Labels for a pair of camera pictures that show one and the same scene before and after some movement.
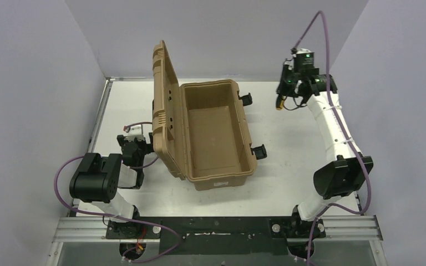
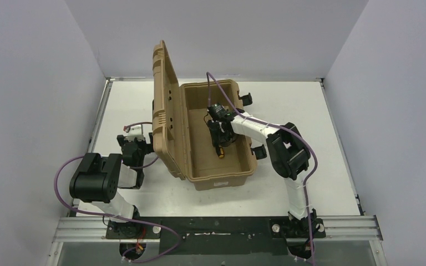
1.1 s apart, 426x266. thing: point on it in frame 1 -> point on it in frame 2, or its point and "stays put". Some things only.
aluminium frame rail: x=333 y=228 stays put
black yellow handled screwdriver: x=279 y=102 -> x=221 y=152
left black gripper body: x=148 y=146 stays put
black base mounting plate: x=217 y=236 stays put
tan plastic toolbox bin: x=199 y=129 stays put
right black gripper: x=284 y=91 -> x=219 y=139
